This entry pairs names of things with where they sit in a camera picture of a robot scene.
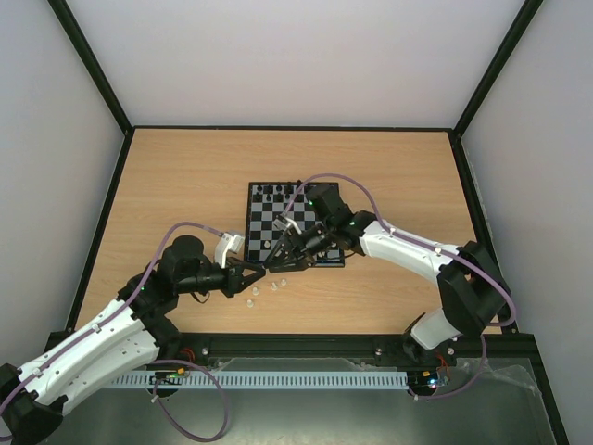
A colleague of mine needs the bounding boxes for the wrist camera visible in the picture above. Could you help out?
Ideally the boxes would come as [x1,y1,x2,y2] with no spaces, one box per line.
[273,214,302,235]
[214,231,245,269]

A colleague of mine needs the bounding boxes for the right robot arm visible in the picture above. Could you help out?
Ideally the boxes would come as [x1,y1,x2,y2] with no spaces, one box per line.
[264,184,516,364]

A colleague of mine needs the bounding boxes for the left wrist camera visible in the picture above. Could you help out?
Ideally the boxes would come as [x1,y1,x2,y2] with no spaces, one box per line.
[214,231,245,269]

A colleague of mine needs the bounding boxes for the black aluminium frame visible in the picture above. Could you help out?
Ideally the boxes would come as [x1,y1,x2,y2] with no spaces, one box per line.
[8,0,574,445]

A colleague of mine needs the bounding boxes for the grey slotted cable duct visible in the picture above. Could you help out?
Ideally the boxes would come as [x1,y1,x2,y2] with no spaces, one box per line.
[106,371,409,390]

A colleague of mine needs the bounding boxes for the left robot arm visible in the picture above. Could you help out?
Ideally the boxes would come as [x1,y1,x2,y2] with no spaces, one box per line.
[1,235,265,444]

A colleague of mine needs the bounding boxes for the black and silver chessboard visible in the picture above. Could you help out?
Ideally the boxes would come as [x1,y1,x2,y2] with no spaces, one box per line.
[244,181,347,268]

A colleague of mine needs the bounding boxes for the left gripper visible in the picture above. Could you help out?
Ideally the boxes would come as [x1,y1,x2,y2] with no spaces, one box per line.
[178,257,267,298]

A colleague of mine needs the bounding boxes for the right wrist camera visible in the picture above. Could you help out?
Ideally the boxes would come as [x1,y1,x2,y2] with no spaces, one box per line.
[273,214,302,235]

